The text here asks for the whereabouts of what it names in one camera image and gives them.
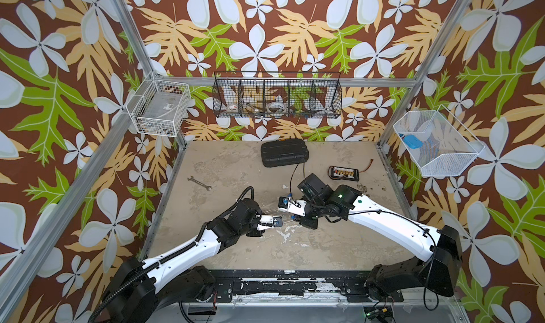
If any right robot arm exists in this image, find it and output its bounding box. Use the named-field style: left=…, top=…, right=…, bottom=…
left=278, top=174, right=462, bottom=300

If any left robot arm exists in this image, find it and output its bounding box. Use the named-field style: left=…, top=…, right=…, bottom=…
left=88, top=186, right=282, bottom=322

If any small steel wrench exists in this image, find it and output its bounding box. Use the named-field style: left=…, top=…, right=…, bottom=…
left=187, top=176, right=213, bottom=191

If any black plastic case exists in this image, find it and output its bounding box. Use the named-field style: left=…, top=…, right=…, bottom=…
left=261, top=138, right=309, bottom=168

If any blue object in basket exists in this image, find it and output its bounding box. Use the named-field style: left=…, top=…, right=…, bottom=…
left=402, top=135, right=424, bottom=149

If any white mesh basket right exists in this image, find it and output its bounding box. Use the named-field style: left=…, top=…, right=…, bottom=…
left=393, top=106, right=485, bottom=178

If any battery charging board with wires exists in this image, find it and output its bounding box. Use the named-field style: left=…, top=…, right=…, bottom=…
left=327, top=159, right=374, bottom=182

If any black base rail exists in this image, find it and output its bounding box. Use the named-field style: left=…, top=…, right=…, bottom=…
left=181, top=268, right=403, bottom=303

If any black wire basket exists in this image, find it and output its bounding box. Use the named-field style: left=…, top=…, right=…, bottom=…
left=211, top=71, right=343, bottom=118

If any white wire basket left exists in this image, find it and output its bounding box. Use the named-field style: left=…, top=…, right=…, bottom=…
left=126, top=74, right=192, bottom=138

